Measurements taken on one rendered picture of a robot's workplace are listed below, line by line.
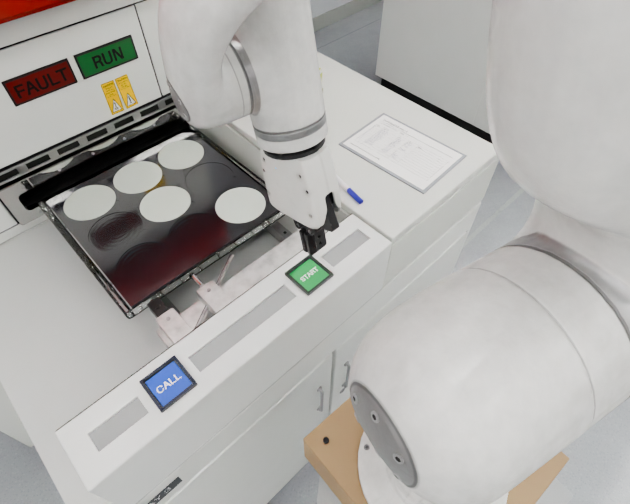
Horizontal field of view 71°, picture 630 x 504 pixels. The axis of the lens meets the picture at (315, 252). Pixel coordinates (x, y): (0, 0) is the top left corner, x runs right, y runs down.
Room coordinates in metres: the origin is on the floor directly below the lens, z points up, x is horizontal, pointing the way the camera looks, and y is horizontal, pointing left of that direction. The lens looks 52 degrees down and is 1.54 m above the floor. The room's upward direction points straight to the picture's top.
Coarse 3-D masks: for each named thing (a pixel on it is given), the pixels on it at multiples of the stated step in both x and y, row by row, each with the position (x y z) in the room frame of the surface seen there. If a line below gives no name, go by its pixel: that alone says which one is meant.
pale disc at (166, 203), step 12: (156, 192) 0.66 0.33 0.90; (168, 192) 0.66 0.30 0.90; (180, 192) 0.66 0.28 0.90; (144, 204) 0.63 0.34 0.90; (156, 204) 0.63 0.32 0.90; (168, 204) 0.63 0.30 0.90; (180, 204) 0.63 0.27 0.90; (144, 216) 0.60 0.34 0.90; (156, 216) 0.60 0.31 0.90; (168, 216) 0.60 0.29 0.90
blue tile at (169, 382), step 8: (168, 368) 0.25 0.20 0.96; (176, 368) 0.25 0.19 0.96; (160, 376) 0.24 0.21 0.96; (168, 376) 0.24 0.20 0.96; (176, 376) 0.24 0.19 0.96; (184, 376) 0.24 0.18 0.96; (152, 384) 0.23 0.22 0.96; (160, 384) 0.23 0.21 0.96; (168, 384) 0.23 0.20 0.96; (176, 384) 0.23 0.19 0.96; (184, 384) 0.23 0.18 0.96; (152, 392) 0.22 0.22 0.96; (160, 392) 0.22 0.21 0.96; (168, 392) 0.22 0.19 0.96; (176, 392) 0.22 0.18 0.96; (160, 400) 0.21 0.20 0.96; (168, 400) 0.21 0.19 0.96
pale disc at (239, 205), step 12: (228, 192) 0.66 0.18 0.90; (240, 192) 0.66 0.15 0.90; (252, 192) 0.66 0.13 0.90; (216, 204) 0.63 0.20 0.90; (228, 204) 0.63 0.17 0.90; (240, 204) 0.63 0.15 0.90; (252, 204) 0.63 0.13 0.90; (264, 204) 0.63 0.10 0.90; (228, 216) 0.60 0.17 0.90; (240, 216) 0.60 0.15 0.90; (252, 216) 0.60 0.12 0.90
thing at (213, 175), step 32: (128, 160) 0.76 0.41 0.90; (224, 160) 0.76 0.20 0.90; (64, 192) 0.66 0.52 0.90; (192, 192) 0.66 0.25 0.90; (224, 192) 0.66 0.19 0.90; (64, 224) 0.58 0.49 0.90; (96, 224) 0.57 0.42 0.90; (128, 224) 0.57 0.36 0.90; (160, 224) 0.57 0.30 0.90; (192, 224) 0.57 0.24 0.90; (224, 224) 0.57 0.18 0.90; (256, 224) 0.57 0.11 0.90; (96, 256) 0.50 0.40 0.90; (128, 256) 0.50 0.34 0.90; (160, 256) 0.50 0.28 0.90; (192, 256) 0.50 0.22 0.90; (128, 288) 0.43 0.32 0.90; (160, 288) 0.43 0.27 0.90
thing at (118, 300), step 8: (40, 200) 0.64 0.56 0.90; (48, 208) 0.61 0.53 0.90; (48, 216) 0.59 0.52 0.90; (56, 216) 0.60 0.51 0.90; (56, 224) 0.57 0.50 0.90; (64, 232) 0.55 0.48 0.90; (72, 240) 0.53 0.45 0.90; (72, 248) 0.52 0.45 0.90; (80, 248) 0.51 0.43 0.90; (80, 256) 0.49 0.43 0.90; (88, 256) 0.50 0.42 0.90; (88, 264) 0.48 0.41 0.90; (96, 272) 0.46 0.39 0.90; (104, 280) 0.44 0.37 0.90; (104, 288) 0.43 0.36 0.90; (112, 288) 0.42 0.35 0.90; (112, 296) 0.41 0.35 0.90; (120, 296) 0.41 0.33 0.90; (120, 304) 0.39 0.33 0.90; (128, 312) 0.38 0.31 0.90
